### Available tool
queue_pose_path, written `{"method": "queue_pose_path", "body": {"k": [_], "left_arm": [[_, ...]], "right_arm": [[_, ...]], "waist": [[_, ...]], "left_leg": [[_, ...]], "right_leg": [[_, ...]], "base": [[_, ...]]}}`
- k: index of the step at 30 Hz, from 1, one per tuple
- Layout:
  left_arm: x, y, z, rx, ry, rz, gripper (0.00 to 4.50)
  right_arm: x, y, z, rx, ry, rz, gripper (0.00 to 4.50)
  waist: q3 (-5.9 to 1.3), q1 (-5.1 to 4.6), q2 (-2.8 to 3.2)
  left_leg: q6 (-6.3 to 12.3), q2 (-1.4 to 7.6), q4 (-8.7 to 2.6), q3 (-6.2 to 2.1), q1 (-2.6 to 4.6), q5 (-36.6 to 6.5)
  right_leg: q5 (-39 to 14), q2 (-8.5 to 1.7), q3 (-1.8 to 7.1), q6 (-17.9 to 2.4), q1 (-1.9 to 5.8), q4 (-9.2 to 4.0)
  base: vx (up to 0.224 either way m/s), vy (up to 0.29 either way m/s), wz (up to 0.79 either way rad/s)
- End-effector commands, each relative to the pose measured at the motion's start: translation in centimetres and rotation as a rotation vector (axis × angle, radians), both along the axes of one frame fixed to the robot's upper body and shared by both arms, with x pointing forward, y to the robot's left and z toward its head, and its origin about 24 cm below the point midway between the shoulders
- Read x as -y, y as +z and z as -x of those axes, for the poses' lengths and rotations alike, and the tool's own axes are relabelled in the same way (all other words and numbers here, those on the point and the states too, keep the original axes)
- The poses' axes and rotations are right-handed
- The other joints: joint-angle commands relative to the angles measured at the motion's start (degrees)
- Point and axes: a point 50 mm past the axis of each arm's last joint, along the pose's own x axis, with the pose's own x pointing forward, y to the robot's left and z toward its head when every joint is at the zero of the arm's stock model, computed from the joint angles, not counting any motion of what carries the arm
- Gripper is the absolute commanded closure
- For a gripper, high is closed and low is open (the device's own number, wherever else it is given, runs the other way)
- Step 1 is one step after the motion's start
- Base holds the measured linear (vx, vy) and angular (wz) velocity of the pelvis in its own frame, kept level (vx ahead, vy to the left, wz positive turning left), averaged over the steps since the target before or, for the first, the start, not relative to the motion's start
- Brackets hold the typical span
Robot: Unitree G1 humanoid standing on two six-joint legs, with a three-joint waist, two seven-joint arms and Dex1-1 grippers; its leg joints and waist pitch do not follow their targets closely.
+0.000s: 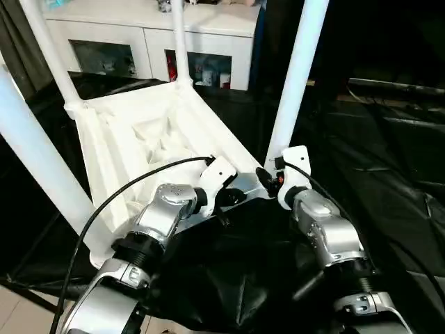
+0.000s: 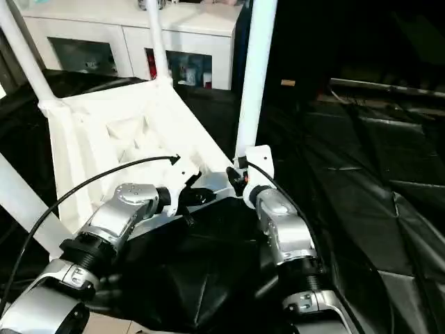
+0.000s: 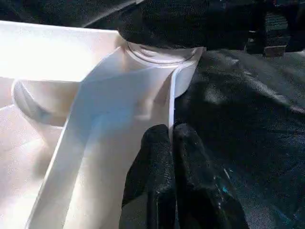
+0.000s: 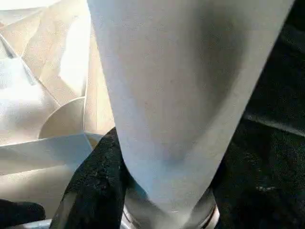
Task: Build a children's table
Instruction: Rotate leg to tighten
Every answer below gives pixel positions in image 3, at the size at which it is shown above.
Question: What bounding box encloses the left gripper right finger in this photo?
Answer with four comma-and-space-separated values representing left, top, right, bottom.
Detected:
172, 122, 250, 229

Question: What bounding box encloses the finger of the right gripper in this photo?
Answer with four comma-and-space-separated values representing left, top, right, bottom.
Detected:
116, 0, 265, 50

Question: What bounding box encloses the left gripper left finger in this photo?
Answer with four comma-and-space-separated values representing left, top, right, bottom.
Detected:
121, 123, 179, 229

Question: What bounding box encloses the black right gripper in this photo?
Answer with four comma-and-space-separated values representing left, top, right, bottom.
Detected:
247, 7, 305, 58

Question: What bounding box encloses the white plastic table leg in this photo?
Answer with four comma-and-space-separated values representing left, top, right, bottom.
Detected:
120, 40, 206, 67

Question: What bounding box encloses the white plastic table top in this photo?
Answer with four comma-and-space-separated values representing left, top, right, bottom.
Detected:
0, 20, 207, 229

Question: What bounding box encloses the black plastic mat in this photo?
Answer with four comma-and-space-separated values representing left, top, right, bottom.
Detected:
0, 0, 305, 229

